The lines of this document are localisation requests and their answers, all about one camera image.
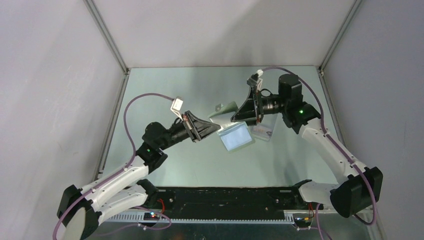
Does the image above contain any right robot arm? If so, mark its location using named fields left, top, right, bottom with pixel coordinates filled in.
left=230, top=71, right=383, bottom=218

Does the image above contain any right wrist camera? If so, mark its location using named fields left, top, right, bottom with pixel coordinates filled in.
left=246, top=69, right=264, bottom=86

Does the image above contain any left aluminium frame post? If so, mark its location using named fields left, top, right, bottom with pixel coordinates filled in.
left=83, top=0, right=129, bottom=75

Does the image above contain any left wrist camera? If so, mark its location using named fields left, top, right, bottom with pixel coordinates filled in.
left=170, top=96, right=184, bottom=120

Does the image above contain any left controller board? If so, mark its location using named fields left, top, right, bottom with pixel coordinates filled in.
left=143, top=212, right=161, bottom=221

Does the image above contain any aluminium frame post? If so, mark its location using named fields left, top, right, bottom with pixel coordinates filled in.
left=83, top=0, right=129, bottom=75
left=318, top=0, right=364, bottom=76

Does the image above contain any stack of VIP cards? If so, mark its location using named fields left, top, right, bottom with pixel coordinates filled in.
left=251, top=125, right=273, bottom=141

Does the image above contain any clear acrylic card holder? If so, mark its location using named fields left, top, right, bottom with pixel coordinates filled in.
left=250, top=114, right=278, bottom=142

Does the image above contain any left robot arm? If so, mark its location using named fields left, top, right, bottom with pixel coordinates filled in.
left=57, top=111, right=221, bottom=240

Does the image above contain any right controller board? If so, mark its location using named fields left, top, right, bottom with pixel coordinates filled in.
left=293, top=217, right=314, bottom=230

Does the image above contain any controller board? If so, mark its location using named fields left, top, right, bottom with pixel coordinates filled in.
left=143, top=212, right=161, bottom=221
left=293, top=217, right=314, bottom=230

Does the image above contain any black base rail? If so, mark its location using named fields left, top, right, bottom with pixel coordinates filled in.
left=142, top=186, right=317, bottom=220

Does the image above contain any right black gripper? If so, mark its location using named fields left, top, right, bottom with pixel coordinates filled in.
left=230, top=86, right=288, bottom=128

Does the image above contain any white slotted cable duct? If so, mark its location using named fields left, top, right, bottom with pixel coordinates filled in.
left=105, top=211, right=294, bottom=225

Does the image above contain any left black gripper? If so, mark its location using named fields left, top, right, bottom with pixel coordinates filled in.
left=158, top=110, right=221, bottom=151

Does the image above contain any right aluminium frame post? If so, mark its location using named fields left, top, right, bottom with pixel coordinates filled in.
left=318, top=0, right=364, bottom=76

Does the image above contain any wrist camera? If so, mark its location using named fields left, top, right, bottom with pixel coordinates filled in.
left=170, top=96, right=184, bottom=120
left=246, top=69, right=264, bottom=86

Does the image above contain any blue card wallet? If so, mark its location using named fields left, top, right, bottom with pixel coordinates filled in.
left=208, top=101, right=255, bottom=153

